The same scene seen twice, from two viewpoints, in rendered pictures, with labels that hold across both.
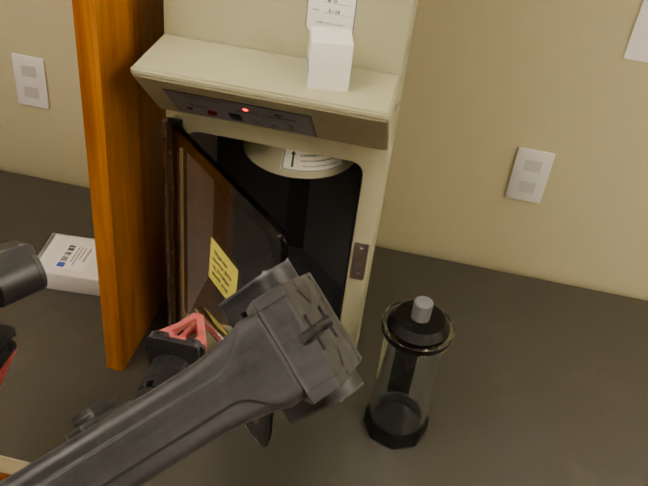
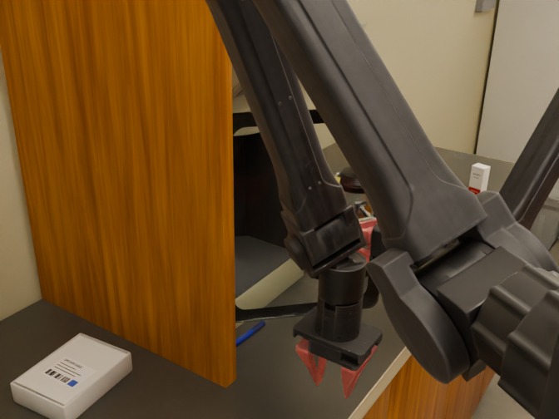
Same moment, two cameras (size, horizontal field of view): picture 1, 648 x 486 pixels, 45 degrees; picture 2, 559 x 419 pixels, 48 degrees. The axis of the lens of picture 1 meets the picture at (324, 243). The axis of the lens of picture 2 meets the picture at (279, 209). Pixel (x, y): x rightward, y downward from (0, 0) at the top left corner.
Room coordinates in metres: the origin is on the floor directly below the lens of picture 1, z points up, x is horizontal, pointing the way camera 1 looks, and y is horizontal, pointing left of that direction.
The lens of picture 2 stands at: (0.44, 1.07, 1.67)
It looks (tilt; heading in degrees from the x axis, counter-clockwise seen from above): 25 degrees down; 296
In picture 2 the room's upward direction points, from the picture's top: 1 degrees clockwise
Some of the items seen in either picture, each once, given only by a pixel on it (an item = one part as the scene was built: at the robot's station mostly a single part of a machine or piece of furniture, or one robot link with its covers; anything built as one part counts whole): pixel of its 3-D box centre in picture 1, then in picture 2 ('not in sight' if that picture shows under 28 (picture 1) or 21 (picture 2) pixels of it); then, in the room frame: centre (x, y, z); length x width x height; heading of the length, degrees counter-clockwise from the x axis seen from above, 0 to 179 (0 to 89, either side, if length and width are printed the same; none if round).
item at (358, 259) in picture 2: not in sight; (339, 273); (0.67, 0.42, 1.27); 0.07 x 0.06 x 0.07; 141
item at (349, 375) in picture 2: not in sight; (341, 364); (0.66, 0.42, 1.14); 0.07 x 0.07 x 0.09; 83
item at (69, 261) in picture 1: (83, 264); (73, 376); (1.13, 0.45, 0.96); 0.16 x 0.12 x 0.04; 88
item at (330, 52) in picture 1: (329, 58); not in sight; (0.89, 0.02, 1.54); 0.05 x 0.05 x 0.06; 6
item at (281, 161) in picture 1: (302, 132); not in sight; (1.05, 0.05, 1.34); 0.18 x 0.18 x 0.05
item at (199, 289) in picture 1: (218, 288); (304, 219); (0.84, 0.14, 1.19); 0.30 x 0.01 x 0.40; 39
